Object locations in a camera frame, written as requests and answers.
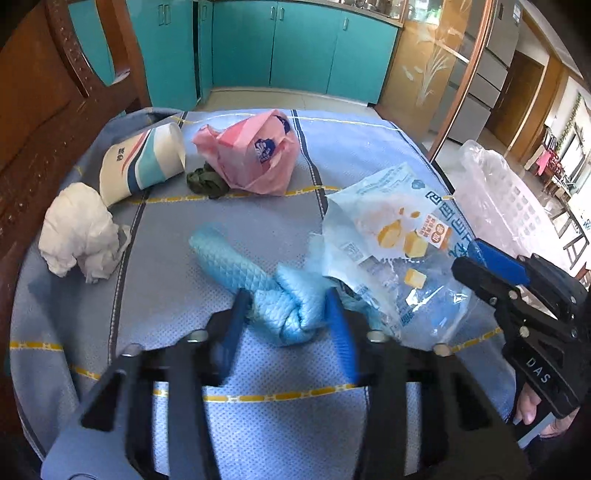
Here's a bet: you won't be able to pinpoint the striped paper cup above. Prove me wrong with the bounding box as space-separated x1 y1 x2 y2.
99 122 187 206

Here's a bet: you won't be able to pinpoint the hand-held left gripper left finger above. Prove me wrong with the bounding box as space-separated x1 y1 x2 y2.
44 288 254 480

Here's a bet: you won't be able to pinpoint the white lattice plastic basket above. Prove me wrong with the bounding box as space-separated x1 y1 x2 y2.
455 138 591 280

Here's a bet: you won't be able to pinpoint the pink plastic bag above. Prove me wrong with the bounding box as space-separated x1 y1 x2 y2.
191 109 297 197

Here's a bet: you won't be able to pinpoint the brown wooden door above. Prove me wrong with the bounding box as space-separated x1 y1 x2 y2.
487 48 546 146

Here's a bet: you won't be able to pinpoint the teal base cabinets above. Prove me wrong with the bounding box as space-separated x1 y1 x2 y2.
69 0 400 109

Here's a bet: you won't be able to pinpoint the dark green scrunchie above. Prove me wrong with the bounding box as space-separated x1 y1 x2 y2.
186 165 230 200

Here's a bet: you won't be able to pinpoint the wood framed glass sliding door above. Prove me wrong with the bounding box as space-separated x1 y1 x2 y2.
376 0 497 160

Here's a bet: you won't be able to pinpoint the person's right hand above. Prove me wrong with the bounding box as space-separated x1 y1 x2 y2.
513 385 542 426

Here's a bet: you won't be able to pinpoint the red cushioned chairs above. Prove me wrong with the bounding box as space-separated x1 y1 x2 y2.
538 129 561 185

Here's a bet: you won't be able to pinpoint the wooden bench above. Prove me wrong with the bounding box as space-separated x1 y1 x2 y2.
551 205 591 278

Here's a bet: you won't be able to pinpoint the blue striped tablecloth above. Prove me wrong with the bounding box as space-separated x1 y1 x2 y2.
7 107 515 480

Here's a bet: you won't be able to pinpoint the light blue knotted rag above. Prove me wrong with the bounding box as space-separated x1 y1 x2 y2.
189 224 334 348

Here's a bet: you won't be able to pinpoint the white crumpled tissue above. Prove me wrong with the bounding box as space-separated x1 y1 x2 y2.
38 182 132 284

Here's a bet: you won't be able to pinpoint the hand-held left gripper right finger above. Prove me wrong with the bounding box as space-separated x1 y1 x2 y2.
323 288 532 480

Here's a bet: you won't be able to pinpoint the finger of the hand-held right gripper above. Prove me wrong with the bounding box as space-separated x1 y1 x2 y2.
451 256 532 325
473 239 537 287

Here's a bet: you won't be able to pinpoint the clear plastic snack bag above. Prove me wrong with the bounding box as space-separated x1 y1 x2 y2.
308 161 474 344

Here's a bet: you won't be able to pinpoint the green wall garland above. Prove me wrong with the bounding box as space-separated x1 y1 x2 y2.
556 92 585 153

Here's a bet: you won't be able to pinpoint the silver refrigerator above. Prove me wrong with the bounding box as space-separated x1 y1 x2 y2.
429 0 522 146

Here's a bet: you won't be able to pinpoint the carved dark wooden chair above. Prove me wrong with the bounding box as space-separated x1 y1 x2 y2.
0 0 153 259

